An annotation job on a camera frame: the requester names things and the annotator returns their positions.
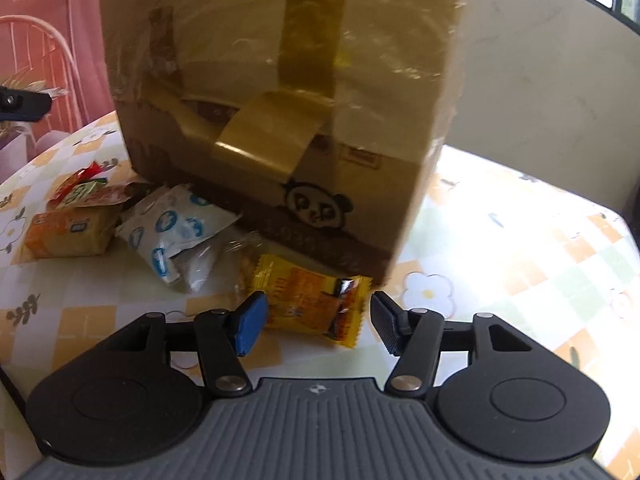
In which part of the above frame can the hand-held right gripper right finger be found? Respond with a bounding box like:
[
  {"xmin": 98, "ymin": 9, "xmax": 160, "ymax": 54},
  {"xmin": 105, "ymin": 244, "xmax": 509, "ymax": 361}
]
[{"xmin": 369, "ymin": 290, "xmax": 536, "ymax": 396}]

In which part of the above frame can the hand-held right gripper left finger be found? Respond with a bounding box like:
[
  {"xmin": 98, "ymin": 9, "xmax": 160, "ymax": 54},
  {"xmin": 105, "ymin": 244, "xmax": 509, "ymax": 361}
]
[{"xmin": 105, "ymin": 290, "xmax": 271, "ymax": 397}]

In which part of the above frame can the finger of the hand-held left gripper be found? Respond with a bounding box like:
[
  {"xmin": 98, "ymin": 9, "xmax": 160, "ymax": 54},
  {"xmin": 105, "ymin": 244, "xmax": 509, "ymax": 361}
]
[{"xmin": 0, "ymin": 85, "xmax": 53, "ymax": 123}]

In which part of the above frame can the yellow candy packet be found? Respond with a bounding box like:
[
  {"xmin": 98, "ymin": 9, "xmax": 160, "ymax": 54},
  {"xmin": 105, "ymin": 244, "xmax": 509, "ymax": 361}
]
[{"xmin": 251, "ymin": 254, "xmax": 372, "ymax": 349}]

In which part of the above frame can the clear plastic snack packet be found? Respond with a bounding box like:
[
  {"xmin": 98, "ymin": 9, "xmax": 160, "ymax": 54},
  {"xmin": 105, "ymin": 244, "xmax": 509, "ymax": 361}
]
[{"xmin": 174, "ymin": 244, "xmax": 222, "ymax": 294}]

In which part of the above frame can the red and green snack packet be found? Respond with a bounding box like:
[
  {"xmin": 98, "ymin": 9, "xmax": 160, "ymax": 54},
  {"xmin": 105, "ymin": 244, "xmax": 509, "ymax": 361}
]
[{"xmin": 46, "ymin": 161, "xmax": 132, "ymax": 211}]

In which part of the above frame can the white blue-print snack packet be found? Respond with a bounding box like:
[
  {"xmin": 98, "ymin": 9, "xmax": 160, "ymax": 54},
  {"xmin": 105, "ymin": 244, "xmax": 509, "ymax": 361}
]
[{"xmin": 114, "ymin": 184, "xmax": 242, "ymax": 287}]

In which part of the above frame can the orange biscuit packet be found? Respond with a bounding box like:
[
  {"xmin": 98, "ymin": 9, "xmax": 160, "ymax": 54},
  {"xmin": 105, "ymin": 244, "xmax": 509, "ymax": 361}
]
[{"xmin": 22, "ymin": 204, "xmax": 122, "ymax": 261}]

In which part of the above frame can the plastic-wrapped cardboard box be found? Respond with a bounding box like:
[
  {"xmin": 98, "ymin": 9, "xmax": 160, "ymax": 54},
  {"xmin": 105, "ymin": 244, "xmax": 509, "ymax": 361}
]
[{"xmin": 99, "ymin": 0, "xmax": 490, "ymax": 287}]

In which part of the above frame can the pink wall poster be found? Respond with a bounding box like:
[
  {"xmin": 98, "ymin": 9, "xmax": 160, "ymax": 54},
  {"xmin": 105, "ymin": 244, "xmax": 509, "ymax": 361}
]
[{"xmin": 0, "ymin": 0, "xmax": 119, "ymax": 161}]

